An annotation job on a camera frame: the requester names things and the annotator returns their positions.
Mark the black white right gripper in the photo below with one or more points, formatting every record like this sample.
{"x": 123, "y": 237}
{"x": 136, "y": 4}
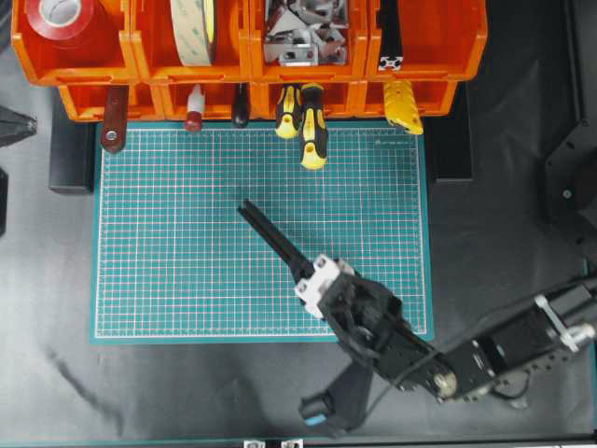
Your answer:
{"x": 347, "y": 303}

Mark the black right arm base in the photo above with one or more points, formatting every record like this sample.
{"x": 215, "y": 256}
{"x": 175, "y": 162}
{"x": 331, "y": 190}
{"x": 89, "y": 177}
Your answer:
{"x": 569, "y": 179}

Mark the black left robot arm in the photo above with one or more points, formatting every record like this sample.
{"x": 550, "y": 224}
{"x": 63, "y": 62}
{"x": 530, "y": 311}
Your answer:
{"x": 48, "y": 244}

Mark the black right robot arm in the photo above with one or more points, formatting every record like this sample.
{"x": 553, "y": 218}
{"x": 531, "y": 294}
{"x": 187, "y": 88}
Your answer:
{"x": 522, "y": 337}

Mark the green cutting mat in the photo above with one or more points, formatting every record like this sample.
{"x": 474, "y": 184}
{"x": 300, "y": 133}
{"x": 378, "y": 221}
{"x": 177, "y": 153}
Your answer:
{"x": 174, "y": 262}

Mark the small yellow black screwdriver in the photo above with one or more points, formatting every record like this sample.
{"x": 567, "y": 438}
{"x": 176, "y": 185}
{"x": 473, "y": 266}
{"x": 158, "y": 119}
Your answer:
{"x": 288, "y": 112}

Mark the large yellow black screwdriver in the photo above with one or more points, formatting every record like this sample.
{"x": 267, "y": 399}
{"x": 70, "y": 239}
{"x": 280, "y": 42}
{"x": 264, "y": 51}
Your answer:
{"x": 313, "y": 133}

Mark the lower orange bin with screwdrivers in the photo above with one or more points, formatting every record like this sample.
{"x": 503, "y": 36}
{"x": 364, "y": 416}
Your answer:
{"x": 341, "y": 100}

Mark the glue bottle with red cap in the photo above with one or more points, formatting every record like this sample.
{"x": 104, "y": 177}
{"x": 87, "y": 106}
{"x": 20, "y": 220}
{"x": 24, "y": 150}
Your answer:
{"x": 195, "y": 109}

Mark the lower orange bin with glue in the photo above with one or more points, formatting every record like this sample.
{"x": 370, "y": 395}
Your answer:
{"x": 218, "y": 100}

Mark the yellow utility knife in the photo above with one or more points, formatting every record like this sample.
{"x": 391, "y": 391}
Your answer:
{"x": 400, "y": 106}

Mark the upper orange bin with brackets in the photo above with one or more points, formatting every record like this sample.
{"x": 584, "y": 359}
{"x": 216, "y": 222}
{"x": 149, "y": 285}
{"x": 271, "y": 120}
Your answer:
{"x": 357, "y": 47}

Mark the pile of metal corner brackets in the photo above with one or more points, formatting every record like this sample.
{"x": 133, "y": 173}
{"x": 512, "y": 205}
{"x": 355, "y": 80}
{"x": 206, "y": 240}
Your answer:
{"x": 306, "y": 33}

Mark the lower orange bin with knife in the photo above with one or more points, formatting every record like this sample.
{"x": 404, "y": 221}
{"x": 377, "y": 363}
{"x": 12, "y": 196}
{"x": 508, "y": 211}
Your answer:
{"x": 433, "y": 98}

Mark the upper orange bin with tape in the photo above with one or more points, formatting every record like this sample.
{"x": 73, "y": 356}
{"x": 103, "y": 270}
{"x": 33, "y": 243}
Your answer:
{"x": 155, "y": 52}

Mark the beige double-sided tape roll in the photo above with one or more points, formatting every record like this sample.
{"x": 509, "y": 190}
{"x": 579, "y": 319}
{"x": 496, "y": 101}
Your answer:
{"x": 194, "y": 26}

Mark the upper orange bin red tape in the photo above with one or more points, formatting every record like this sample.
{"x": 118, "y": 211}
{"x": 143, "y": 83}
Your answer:
{"x": 108, "y": 60}

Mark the red tape roll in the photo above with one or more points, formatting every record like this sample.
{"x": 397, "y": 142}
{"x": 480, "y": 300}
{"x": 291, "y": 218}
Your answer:
{"x": 68, "y": 24}

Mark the dark round tool handle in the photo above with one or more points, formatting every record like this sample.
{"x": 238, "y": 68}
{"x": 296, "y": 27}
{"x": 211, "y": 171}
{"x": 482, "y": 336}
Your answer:
{"x": 240, "y": 111}

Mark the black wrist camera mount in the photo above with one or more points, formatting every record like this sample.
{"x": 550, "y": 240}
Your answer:
{"x": 342, "y": 407}

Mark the brown wooden tool handle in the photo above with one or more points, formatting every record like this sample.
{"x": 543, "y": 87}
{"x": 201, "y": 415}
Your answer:
{"x": 113, "y": 138}

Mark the lower orange bin brown handle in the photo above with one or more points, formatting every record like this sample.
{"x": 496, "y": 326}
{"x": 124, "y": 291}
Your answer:
{"x": 85, "y": 103}

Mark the black aluminium frame profile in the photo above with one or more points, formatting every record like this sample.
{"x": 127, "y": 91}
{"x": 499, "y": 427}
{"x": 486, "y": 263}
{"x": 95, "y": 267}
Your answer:
{"x": 388, "y": 21}

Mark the upper orange bin with frame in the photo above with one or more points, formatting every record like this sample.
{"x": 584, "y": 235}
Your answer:
{"x": 441, "y": 40}

